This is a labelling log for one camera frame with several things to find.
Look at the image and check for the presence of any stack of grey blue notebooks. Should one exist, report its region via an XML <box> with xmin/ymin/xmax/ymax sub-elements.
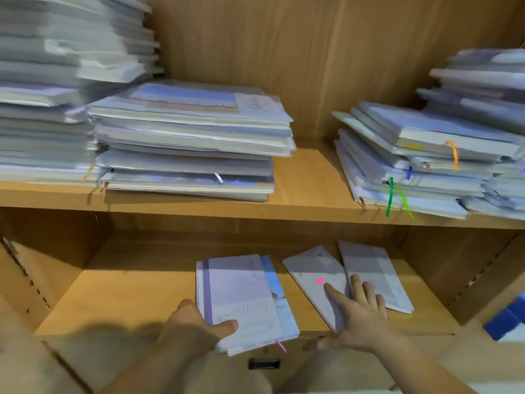
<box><xmin>86</xmin><ymin>80</ymin><xmax>296</xmax><ymax>202</ymax></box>

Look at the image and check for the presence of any lilac striped cover notebook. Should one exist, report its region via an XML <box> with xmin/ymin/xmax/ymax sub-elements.
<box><xmin>195</xmin><ymin>254</ymin><xmax>300</xmax><ymax>356</ymax></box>

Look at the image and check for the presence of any stack of large blue notebooks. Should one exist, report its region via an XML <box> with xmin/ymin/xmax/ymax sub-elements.
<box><xmin>0</xmin><ymin>0</ymin><xmax>164</xmax><ymax>184</ymax></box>

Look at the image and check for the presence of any person's right hand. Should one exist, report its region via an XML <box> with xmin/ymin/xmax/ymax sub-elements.
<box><xmin>316</xmin><ymin>273</ymin><xmax>395</xmax><ymax>354</ymax></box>

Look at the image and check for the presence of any small black shelf clip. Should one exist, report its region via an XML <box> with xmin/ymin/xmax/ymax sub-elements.
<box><xmin>248</xmin><ymin>357</ymin><xmax>282</xmax><ymax>370</ymax></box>

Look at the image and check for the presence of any person's left forearm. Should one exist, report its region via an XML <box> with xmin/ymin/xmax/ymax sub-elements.
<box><xmin>102</xmin><ymin>344</ymin><xmax>206</xmax><ymax>394</ymax></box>

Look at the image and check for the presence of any person's right forearm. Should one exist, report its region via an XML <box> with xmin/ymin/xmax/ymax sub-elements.
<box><xmin>353</xmin><ymin>336</ymin><xmax>477</xmax><ymax>394</ymax></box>

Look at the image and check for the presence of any wooden shelf unit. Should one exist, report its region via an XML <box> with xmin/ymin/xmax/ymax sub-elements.
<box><xmin>0</xmin><ymin>0</ymin><xmax>525</xmax><ymax>394</ymax></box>

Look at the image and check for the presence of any blue white small box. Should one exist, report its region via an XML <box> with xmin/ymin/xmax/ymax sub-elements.
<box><xmin>484</xmin><ymin>295</ymin><xmax>525</xmax><ymax>341</ymax></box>

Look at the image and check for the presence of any pile of small notebooks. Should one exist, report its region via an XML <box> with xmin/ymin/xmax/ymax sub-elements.
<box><xmin>332</xmin><ymin>49</ymin><xmax>525</xmax><ymax>221</ymax></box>

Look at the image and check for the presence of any person's left hand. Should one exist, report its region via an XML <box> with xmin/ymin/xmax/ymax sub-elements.
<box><xmin>158</xmin><ymin>299</ymin><xmax>241</xmax><ymax>358</ymax></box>

